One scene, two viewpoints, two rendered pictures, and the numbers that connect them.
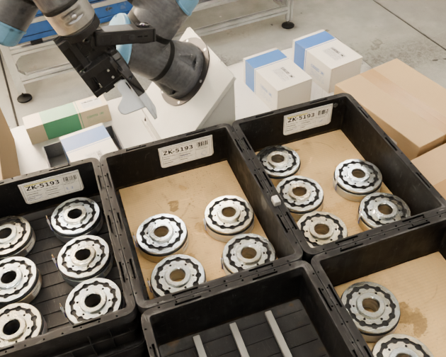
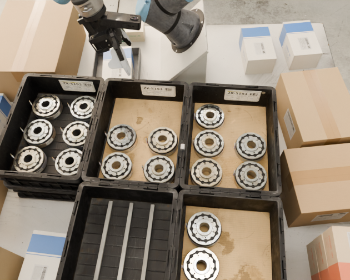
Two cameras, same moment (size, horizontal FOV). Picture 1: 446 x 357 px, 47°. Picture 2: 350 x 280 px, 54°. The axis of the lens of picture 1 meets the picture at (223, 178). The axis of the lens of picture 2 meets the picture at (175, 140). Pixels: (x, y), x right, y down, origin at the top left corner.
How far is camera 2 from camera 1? 0.41 m
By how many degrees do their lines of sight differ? 21
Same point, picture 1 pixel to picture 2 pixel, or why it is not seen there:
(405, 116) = (310, 115)
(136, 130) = (155, 54)
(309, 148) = (237, 113)
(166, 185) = (141, 105)
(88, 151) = not seen: hidden behind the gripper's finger
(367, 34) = not seen: outside the picture
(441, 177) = (301, 168)
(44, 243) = (65, 115)
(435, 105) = (337, 114)
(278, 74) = (256, 48)
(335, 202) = (229, 156)
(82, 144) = not seen: hidden behind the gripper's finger
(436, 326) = (236, 254)
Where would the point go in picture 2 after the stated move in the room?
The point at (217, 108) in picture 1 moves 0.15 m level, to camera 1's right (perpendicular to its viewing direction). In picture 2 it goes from (193, 65) to (231, 76)
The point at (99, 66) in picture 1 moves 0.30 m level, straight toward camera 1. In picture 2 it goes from (100, 38) to (71, 126)
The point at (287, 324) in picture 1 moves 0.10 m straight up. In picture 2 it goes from (159, 215) to (156, 205)
